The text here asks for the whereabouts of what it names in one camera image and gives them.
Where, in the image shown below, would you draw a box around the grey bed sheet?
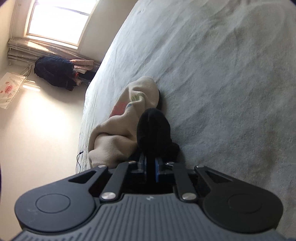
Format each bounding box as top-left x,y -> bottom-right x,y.
76,1 -> 295,237

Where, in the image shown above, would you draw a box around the beige and black sweatshirt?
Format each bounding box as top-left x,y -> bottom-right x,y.
88,76 -> 181,169

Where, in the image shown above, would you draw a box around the dark jacket on rack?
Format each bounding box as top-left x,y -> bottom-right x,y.
34,56 -> 76,91

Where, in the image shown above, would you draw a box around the pink clothes on rack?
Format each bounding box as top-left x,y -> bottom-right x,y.
70,59 -> 94,86

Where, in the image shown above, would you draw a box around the white printed wall cloth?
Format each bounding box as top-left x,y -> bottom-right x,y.
0,72 -> 26,109

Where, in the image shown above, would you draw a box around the bright window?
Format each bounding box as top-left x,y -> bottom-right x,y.
24,1 -> 98,50

